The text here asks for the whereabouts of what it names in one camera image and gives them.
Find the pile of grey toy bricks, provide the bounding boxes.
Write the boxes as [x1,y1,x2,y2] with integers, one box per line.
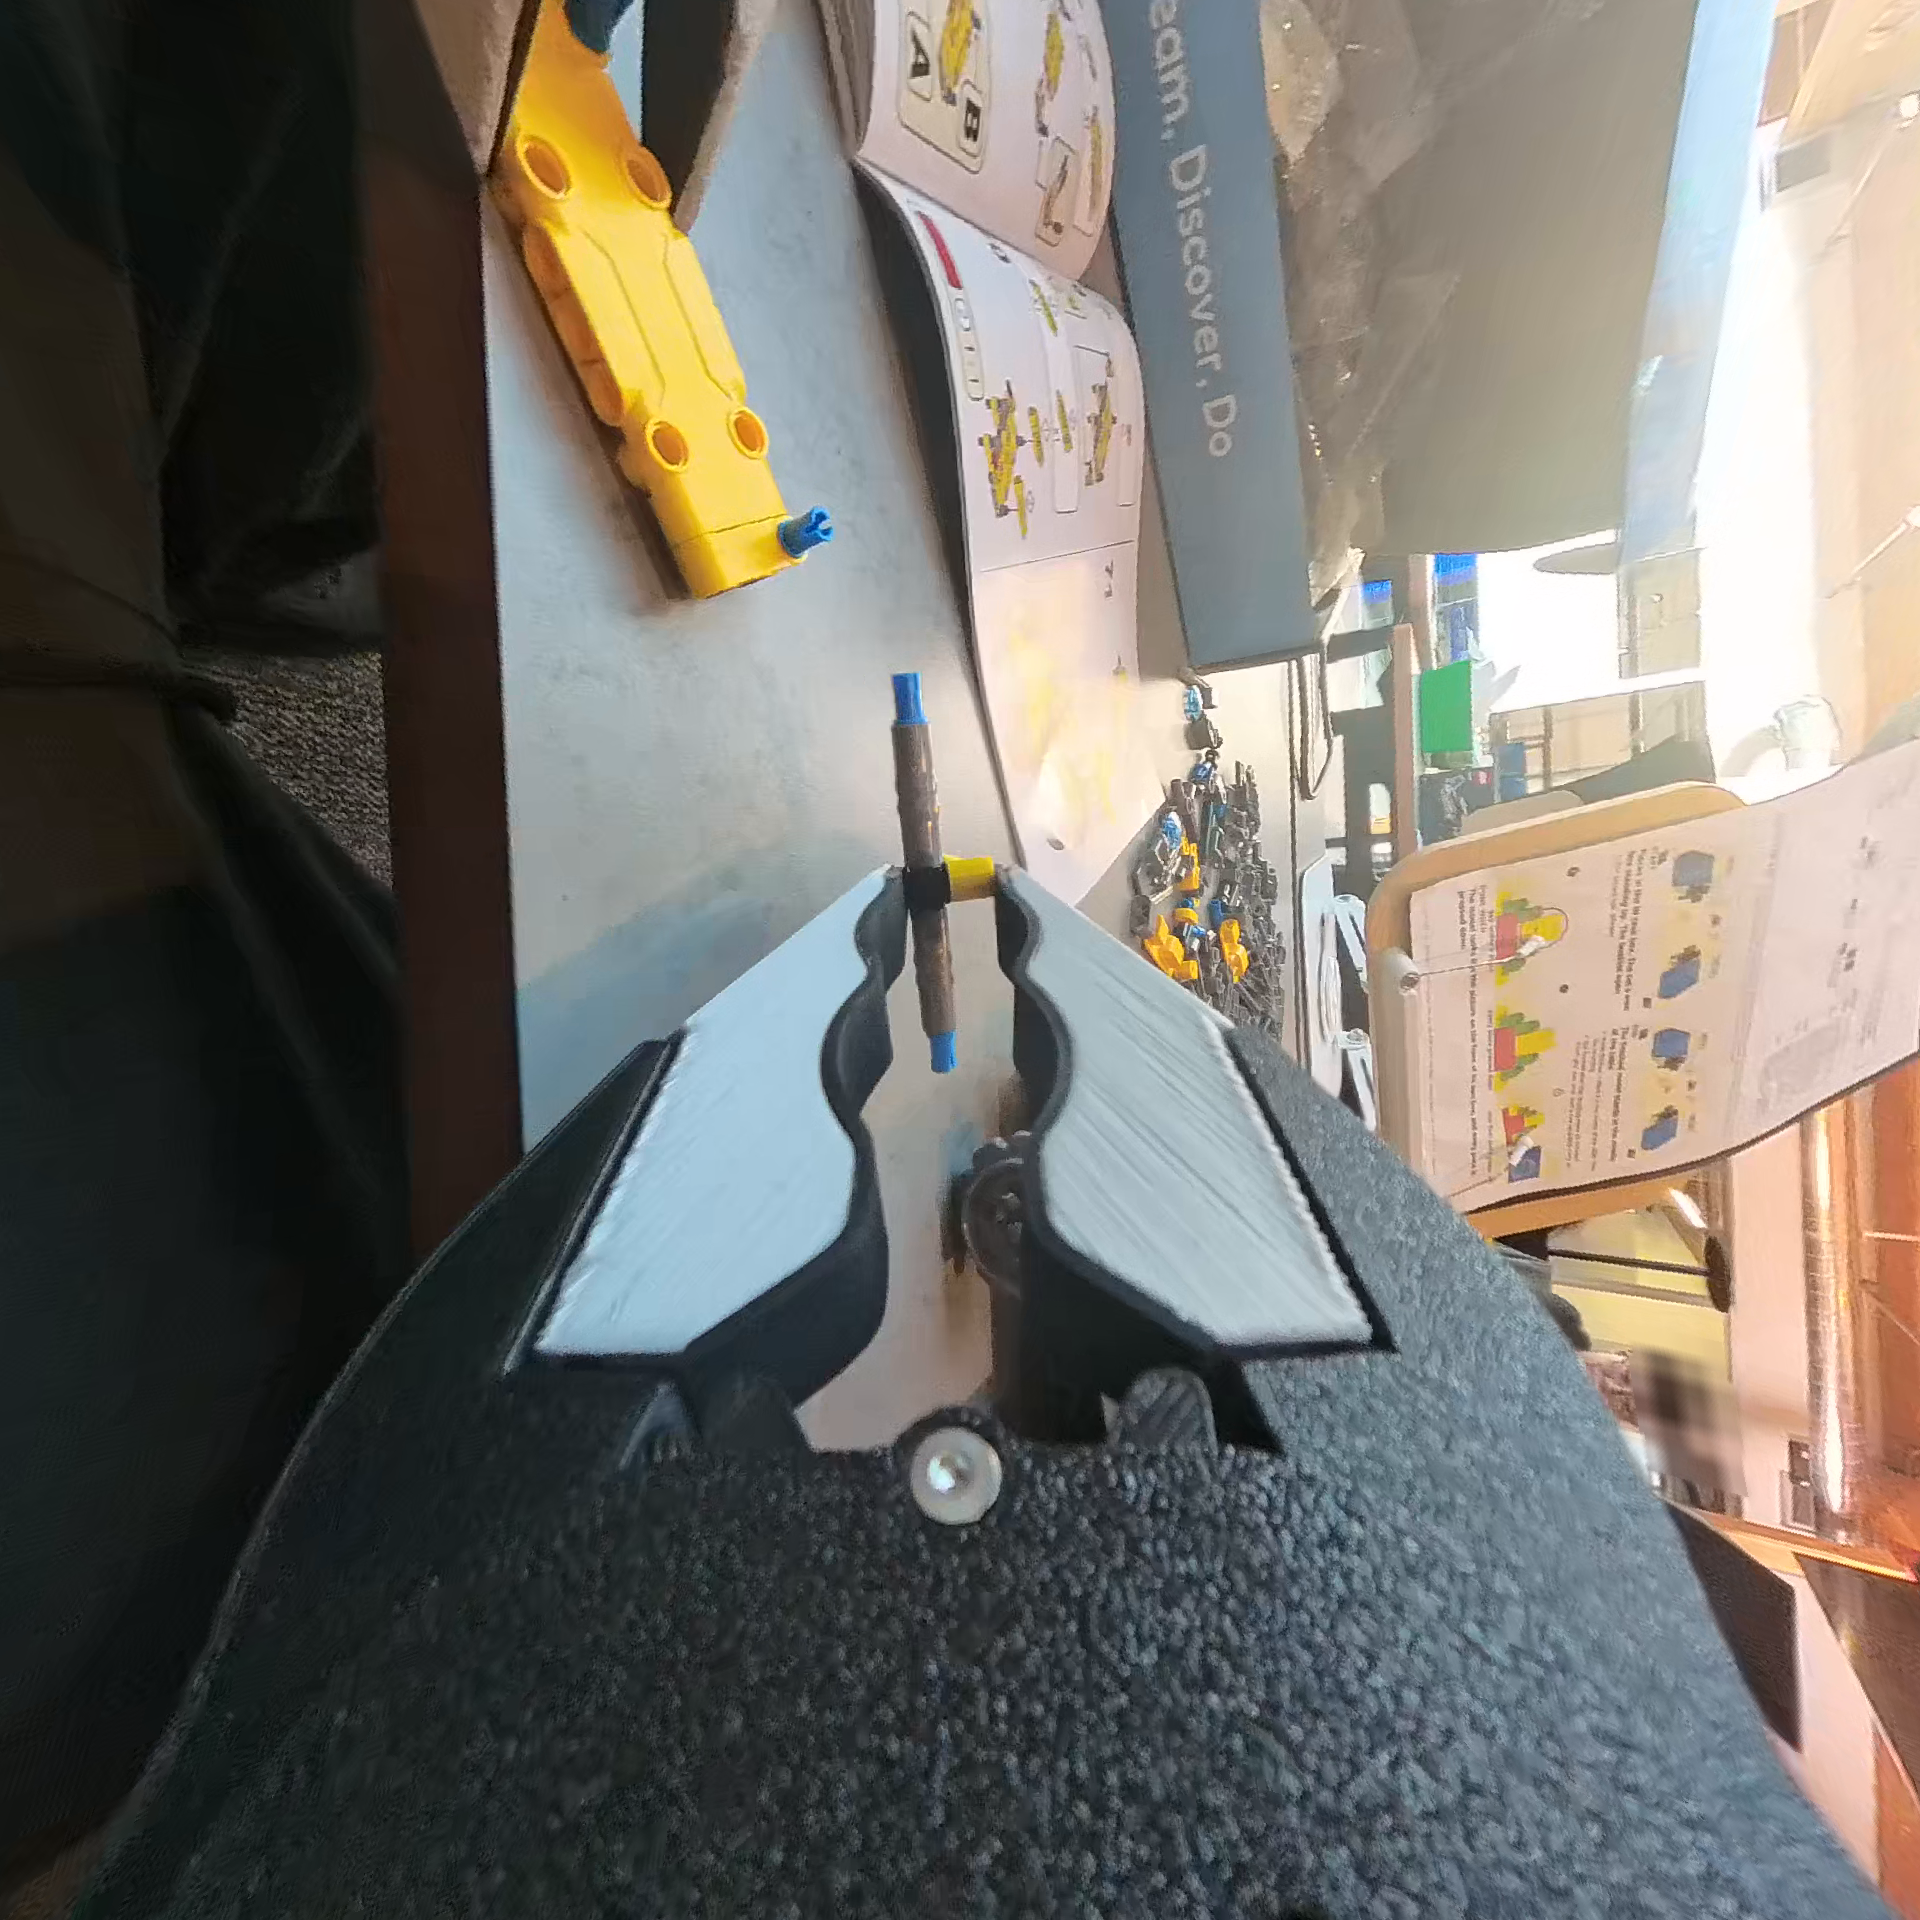
[1119,675,1291,1037]

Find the grey desk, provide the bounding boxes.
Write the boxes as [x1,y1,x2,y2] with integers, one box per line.
[352,0,1383,1457]

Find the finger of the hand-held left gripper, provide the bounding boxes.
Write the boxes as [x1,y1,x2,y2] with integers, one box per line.
[411,0,560,173]
[646,0,783,234]

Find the white board stand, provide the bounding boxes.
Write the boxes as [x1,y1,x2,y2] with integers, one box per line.
[1297,856,1390,1127]

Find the grey toy axle yellow connector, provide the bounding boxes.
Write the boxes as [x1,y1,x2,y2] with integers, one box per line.
[886,675,1000,1075]

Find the instruction sheet on stand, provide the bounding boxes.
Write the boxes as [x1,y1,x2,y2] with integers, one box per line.
[1366,779,1920,1239]

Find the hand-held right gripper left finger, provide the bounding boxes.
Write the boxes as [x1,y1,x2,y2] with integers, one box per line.
[534,867,904,1412]

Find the toy instruction booklet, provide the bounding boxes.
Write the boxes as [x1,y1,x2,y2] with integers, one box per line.
[816,0,1202,904]

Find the person's black pants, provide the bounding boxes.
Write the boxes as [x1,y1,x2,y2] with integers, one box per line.
[0,0,415,1920]

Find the yellow toy brick panel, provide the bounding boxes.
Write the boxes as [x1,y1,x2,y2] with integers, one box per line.
[488,0,834,602]

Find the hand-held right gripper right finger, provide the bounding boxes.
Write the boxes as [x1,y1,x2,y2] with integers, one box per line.
[990,867,1379,1449]

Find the blue cardboard box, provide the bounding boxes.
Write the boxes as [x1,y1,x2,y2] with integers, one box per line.
[1096,0,1696,669]

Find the clear plastic bags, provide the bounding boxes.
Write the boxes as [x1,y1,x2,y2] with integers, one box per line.
[1277,0,1696,602]

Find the printed instruction sheet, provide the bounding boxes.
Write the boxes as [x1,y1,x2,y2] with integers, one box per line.
[1410,736,1920,1216]

